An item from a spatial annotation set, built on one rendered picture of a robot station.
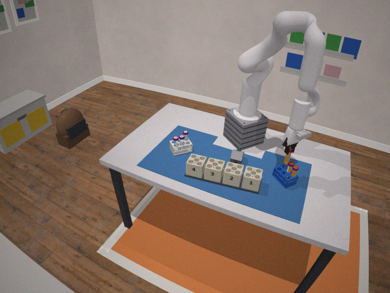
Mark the white tube rack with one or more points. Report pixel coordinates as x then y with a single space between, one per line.
187 147

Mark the blue flat mat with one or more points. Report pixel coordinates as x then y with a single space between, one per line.
273 198

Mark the beige bucket adapter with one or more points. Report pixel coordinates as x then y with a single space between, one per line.
251 179
232 174
214 170
195 165

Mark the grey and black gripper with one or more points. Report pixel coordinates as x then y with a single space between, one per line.
290 140

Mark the sample tube with purple cap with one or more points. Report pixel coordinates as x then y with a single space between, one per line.
294 170
290 166
287 157

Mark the blue tube rack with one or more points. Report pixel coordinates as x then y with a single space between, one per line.
281 174

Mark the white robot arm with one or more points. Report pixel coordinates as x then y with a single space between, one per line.
315 43

